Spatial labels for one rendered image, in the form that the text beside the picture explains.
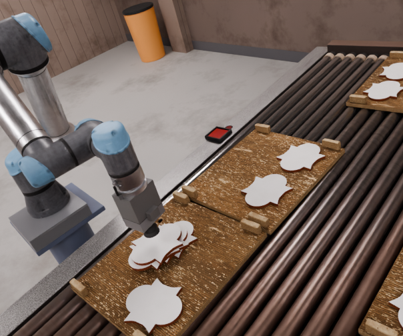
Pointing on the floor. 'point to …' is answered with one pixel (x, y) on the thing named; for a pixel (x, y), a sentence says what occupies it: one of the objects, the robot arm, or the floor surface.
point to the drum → (145, 31)
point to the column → (72, 241)
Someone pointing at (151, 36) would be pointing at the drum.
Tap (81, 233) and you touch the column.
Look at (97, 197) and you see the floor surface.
